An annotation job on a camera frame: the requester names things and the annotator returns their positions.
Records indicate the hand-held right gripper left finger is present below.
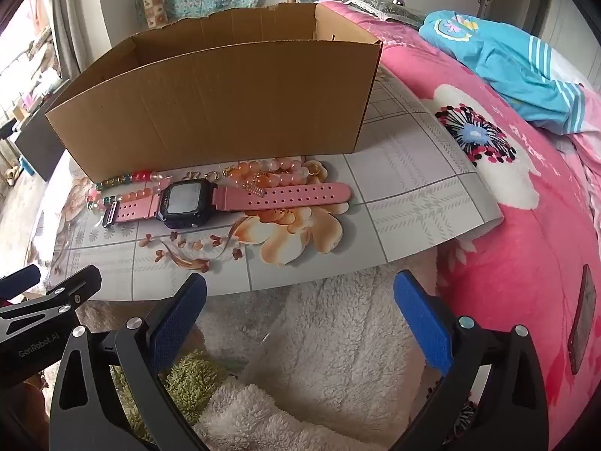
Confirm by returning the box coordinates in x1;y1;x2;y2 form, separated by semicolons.
49;272;208;451

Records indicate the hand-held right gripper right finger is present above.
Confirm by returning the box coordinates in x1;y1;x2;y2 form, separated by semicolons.
390;270;550;451

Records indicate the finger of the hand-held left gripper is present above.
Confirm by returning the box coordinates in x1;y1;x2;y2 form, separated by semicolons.
0;264;103;335
0;264;42;299

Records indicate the multicolour bead bracelet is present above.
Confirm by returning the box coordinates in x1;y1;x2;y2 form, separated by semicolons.
87;168;174;217

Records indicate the black wrist watch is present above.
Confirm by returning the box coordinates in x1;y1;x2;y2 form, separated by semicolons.
102;179;354;230

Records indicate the small pink bead bracelet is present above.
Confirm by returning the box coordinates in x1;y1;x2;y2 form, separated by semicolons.
230;157;315;193

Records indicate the brown cardboard box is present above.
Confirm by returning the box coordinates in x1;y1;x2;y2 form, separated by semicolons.
44;2;384;184

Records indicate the white and green fluffy garment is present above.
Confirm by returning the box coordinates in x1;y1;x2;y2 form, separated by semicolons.
85;249;470;451

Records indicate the pink floral blanket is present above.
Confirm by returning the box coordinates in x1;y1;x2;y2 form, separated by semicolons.
319;0;601;451

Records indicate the grey cabinet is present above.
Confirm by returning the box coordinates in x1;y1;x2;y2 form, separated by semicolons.
9;80;71;182

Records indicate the grey curtain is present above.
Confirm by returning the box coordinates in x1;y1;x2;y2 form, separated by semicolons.
47;0;101;83

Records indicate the light blue striped garment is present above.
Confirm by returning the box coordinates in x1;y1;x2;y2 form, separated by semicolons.
418;9;597;135

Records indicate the patterned paper box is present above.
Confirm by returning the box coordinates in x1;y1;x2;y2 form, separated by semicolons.
141;0;170;28

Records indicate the grey lace cloth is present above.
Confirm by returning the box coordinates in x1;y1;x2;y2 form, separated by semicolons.
347;0;426;26

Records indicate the grey door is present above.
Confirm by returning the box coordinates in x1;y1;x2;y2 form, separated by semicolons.
479;0;555;38

